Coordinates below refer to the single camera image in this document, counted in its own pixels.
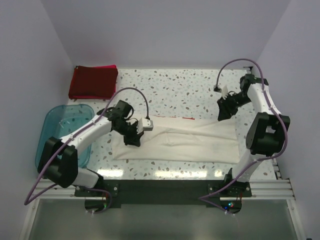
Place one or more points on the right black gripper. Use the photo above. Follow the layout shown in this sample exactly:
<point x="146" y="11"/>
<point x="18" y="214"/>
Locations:
<point x="225" y="111"/>

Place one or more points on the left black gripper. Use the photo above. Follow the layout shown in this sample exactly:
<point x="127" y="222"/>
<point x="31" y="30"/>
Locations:
<point x="134" y="139"/>

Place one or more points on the white t-shirt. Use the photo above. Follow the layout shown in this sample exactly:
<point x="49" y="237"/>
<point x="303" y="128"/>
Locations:
<point x="183" y="139"/>

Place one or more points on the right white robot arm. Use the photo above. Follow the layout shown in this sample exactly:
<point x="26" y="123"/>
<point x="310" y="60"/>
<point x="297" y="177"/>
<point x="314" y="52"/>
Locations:
<point x="268" y="133"/>

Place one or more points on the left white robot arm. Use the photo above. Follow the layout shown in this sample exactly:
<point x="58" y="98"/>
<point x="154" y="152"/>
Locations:
<point x="59" y="158"/>

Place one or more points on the blue plastic basket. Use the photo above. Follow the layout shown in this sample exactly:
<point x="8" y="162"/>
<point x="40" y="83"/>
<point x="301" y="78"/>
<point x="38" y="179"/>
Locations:
<point x="61" y="121"/>

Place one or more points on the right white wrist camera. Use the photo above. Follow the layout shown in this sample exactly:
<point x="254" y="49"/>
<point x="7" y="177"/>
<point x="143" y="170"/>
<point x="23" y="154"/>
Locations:
<point x="222" y="90"/>

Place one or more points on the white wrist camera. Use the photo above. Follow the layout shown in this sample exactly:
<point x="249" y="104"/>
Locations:
<point x="144" y="124"/>
<point x="222" y="90"/>

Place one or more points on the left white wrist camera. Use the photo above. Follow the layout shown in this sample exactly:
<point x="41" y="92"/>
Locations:
<point x="144" y="124"/>

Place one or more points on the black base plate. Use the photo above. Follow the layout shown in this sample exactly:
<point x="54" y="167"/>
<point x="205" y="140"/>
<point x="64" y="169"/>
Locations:
<point x="117" y="193"/>

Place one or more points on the aluminium frame rail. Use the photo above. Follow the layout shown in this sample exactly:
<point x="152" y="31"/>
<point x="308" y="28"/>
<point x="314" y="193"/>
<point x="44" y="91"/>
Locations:
<point x="54" y="193"/>

